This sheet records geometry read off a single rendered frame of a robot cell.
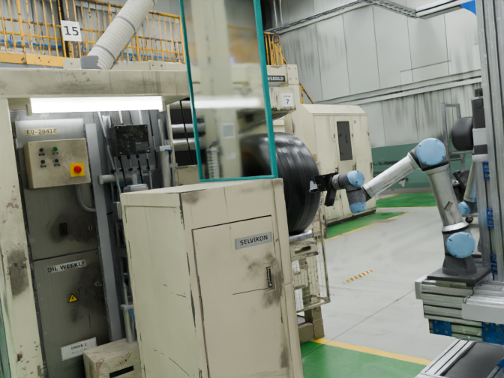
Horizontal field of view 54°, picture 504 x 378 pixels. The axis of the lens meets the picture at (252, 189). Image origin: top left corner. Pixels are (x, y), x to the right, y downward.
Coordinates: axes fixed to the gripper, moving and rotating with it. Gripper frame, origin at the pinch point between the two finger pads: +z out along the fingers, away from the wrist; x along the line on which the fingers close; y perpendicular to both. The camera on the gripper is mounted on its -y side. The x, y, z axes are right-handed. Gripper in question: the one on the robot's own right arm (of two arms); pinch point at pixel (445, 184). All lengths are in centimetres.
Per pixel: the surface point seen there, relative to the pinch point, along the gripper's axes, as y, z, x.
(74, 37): -270, 567, -143
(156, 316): -3, -68, -201
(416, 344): 103, 20, -32
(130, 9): -136, 15, -165
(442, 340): 106, 15, -14
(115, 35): -123, 13, -176
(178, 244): -30, -93, -192
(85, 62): -112, 11, -194
